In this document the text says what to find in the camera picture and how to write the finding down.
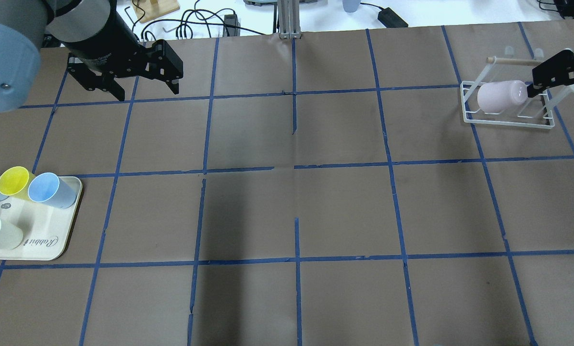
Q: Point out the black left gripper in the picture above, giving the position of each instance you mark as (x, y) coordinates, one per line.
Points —
(100, 44)

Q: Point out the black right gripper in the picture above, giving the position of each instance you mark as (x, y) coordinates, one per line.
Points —
(559, 68)

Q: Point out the pink plastic cup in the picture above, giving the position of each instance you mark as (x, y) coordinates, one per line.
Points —
(497, 97)

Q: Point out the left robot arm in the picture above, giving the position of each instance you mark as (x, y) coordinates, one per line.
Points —
(23, 25)

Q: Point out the wooden cup stand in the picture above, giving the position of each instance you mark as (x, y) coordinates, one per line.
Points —
(149, 10)

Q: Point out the blue cup near pink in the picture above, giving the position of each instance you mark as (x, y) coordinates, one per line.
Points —
(49, 189)

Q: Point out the yellow plastic cup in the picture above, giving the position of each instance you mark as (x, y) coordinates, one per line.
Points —
(15, 182)

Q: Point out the blue cup on desk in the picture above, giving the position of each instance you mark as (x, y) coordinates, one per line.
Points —
(350, 6)

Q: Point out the cream plastic tray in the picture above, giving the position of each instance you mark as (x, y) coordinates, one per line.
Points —
(46, 229)

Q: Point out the black adapter on desk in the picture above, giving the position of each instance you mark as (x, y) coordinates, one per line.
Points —
(390, 19)

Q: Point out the white wire dish rack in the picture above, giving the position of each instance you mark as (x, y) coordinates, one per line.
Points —
(536, 112)

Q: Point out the aluminium frame post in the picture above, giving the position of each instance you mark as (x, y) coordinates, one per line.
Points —
(288, 12)

